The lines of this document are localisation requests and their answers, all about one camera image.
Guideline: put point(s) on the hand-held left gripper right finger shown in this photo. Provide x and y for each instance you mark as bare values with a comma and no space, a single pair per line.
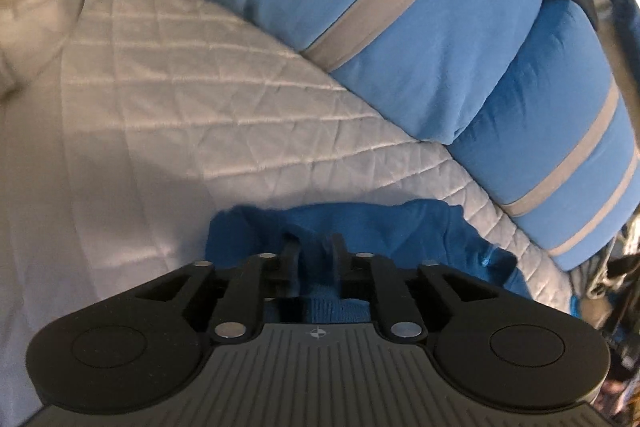
340,264

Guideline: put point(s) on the blue sweater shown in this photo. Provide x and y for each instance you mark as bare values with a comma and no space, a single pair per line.
390,227

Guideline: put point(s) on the dark blue garment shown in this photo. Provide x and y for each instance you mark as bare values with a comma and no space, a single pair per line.
620,12

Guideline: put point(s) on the white quilted bedspread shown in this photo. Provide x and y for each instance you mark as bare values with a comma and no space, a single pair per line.
175,122

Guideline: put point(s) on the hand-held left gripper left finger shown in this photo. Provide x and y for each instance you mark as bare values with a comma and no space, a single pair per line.
291,267

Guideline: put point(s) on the small blue grey-striped pillow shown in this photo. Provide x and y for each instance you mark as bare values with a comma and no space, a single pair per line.
545,127

